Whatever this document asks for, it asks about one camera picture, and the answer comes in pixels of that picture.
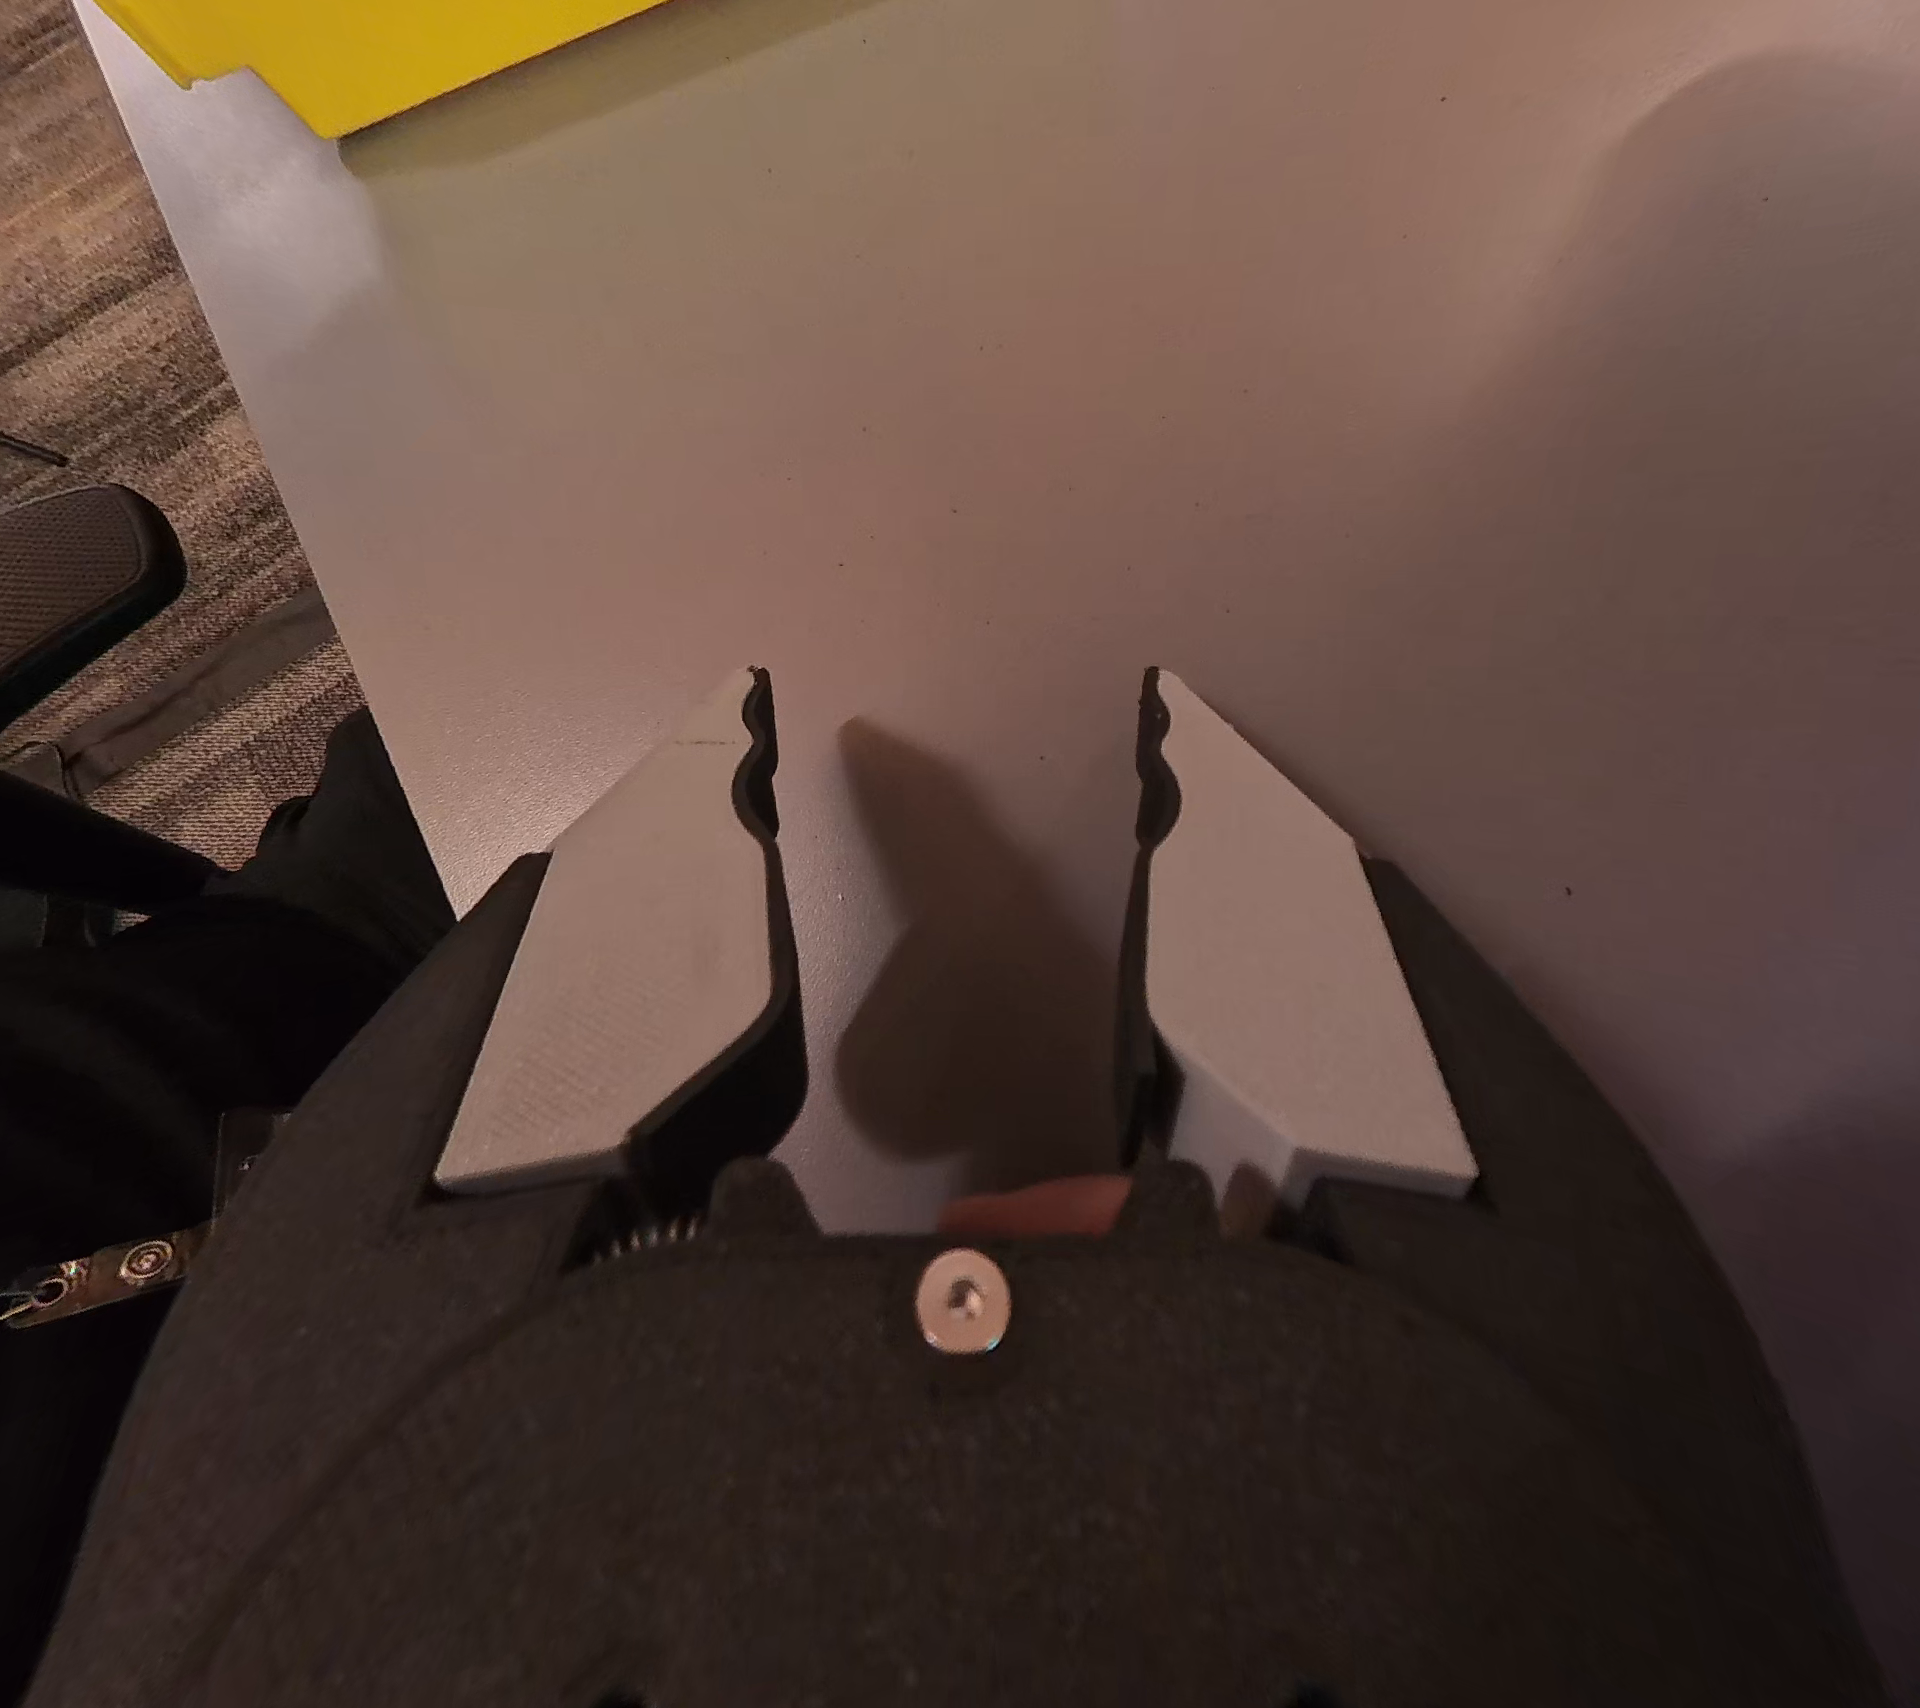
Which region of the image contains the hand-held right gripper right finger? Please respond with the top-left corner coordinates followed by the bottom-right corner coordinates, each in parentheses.
top-left (1116, 663), bottom-right (1482, 1224)

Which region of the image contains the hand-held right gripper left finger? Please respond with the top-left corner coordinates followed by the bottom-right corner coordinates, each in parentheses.
top-left (437, 663), bottom-right (810, 1199)

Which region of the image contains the person's black clothing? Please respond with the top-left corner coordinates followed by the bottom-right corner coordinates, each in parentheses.
top-left (0, 703), bottom-right (453, 1590)

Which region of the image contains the black office chair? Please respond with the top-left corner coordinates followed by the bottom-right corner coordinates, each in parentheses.
top-left (0, 483), bottom-right (229, 915)

